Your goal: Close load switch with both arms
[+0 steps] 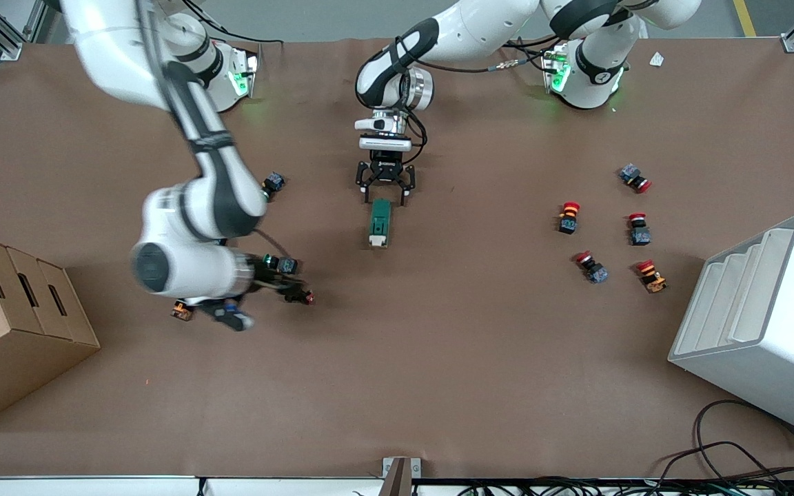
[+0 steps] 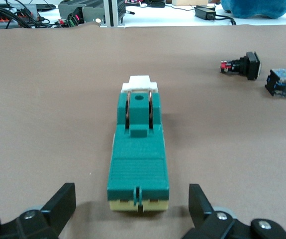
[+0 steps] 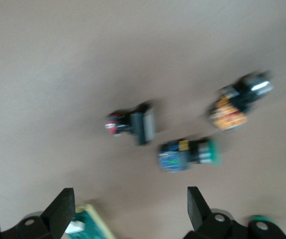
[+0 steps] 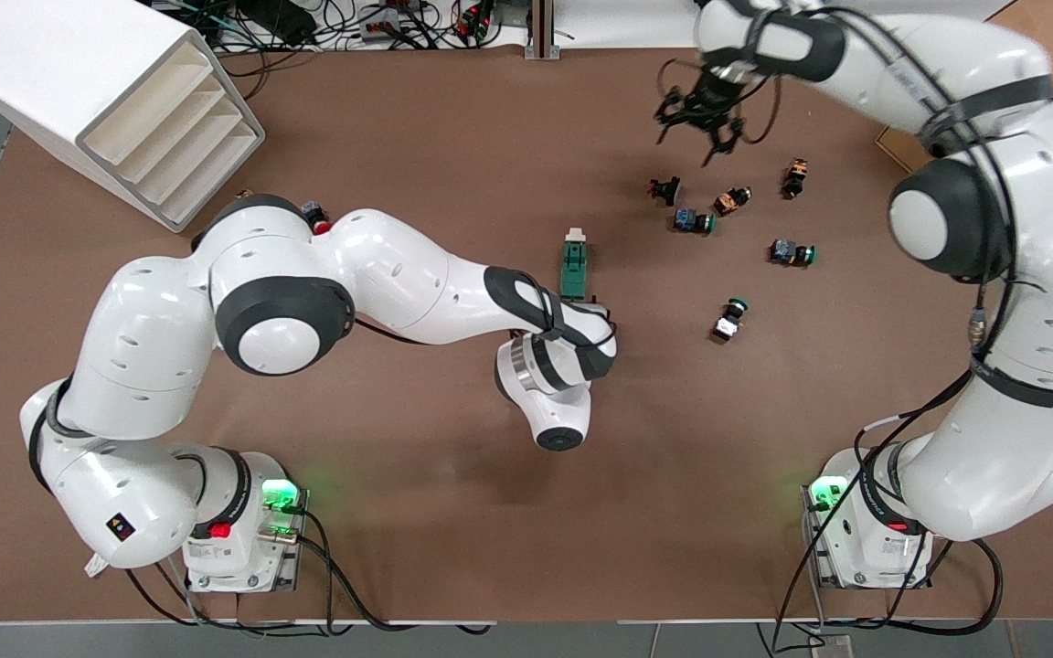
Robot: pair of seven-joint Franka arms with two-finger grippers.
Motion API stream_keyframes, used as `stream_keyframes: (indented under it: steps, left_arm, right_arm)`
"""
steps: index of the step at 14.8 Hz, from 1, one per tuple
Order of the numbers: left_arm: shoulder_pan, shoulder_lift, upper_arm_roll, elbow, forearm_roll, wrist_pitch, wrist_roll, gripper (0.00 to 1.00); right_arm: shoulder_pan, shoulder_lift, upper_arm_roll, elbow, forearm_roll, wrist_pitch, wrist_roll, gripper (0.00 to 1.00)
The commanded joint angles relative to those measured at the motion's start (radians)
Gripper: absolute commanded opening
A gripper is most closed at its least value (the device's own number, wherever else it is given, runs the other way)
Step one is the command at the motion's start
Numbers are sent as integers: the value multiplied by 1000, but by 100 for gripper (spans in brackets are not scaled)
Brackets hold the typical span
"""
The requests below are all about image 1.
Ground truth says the green load switch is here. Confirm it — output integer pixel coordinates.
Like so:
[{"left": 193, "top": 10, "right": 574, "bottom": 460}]
[{"left": 367, "top": 198, "right": 393, "bottom": 249}]

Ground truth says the brown table cover sheet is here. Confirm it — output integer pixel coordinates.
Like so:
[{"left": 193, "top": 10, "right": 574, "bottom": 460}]
[{"left": 0, "top": 36, "right": 794, "bottom": 477}]

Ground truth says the red pushbutton black contact block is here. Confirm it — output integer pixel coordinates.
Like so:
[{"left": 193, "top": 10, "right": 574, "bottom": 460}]
[{"left": 558, "top": 201, "right": 582, "bottom": 235}]

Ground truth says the brown cardboard box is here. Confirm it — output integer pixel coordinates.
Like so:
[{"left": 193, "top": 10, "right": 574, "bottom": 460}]
[{"left": 0, "top": 230, "right": 101, "bottom": 433}]

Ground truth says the red pushbutton orange contact block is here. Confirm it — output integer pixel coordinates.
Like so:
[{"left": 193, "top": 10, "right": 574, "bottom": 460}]
[{"left": 637, "top": 260, "right": 668, "bottom": 294}]

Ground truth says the white stepped plastic bin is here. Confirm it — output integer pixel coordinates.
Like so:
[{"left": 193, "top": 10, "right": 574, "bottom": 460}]
[{"left": 668, "top": 213, "right": 794, "bottom": 443}]

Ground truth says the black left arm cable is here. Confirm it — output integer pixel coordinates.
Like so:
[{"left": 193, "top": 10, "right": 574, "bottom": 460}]
[{"left": 390, "top": 31, "right": 549, "bottom": 166}]

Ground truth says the black left base cable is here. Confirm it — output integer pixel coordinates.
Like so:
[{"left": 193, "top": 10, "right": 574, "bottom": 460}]
[{"left": 504, "top": 34, "right": 563, "bottom": 70}]

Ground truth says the black base cable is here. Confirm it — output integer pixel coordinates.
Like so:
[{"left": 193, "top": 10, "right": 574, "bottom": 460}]
[
  {"left": 187, "top": 0, "right": 282, "bottom": 45},
  {"left": 504, "top": 34, "right": 563, "bottom": 70}
]

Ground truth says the black right base cable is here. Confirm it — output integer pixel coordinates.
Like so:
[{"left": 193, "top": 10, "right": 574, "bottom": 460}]
[{"left": 187, "top": 0, "right": 282, "bottom": 45}]

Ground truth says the white table edge rail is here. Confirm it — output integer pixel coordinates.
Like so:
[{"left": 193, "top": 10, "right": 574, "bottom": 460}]
[{"left": 0, "top": 475, "right": 794, "bottom": 496}]

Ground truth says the metal table edge bracket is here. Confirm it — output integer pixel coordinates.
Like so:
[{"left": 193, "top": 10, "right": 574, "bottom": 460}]
[{"left": 382, "top": 457, "right": 422, "bottom": 496}]

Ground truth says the black cable bundle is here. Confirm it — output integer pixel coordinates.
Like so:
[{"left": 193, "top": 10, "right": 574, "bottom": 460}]
[{"left": 459, "top": 455, "right": 794, "bottom": 496}]

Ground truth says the black looped cable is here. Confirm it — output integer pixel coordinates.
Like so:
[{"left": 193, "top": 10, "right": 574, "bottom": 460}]
[{"left": 693, "top": 400, "right": 794, "bottom": 483}]

